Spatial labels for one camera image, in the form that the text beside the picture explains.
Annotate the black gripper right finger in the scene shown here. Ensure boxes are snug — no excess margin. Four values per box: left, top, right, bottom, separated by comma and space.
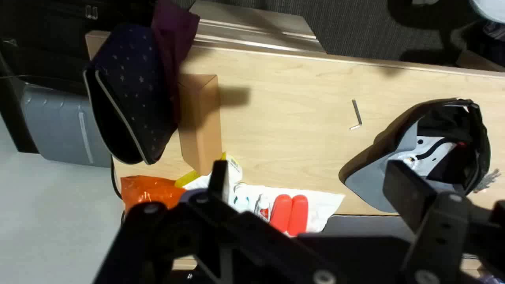
382, 158, 439, 235

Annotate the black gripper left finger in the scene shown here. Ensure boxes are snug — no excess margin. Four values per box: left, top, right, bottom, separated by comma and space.
207, 158, 232, 204

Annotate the purple cloth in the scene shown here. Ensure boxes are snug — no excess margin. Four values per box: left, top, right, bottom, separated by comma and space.
150, 0, 202, 107

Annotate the yellow paper sheet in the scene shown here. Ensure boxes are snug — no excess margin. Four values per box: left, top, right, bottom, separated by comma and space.
179, 169, 202, 189

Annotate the black and grey cap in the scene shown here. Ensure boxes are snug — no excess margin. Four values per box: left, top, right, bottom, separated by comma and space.
338, 98, 493, 215

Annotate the wooden block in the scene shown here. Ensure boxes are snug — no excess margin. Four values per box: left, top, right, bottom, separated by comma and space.
177, 73, 224, 175

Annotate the orange plastic bag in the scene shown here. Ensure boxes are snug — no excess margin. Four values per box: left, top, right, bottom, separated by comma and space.
120, 175, 187, 211

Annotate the navy dotted pouch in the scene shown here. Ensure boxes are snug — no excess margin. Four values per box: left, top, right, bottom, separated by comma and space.
84, 22, 180, 166

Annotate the grey rounded case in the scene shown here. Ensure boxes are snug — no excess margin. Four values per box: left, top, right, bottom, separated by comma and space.
21, 84, 116, 167

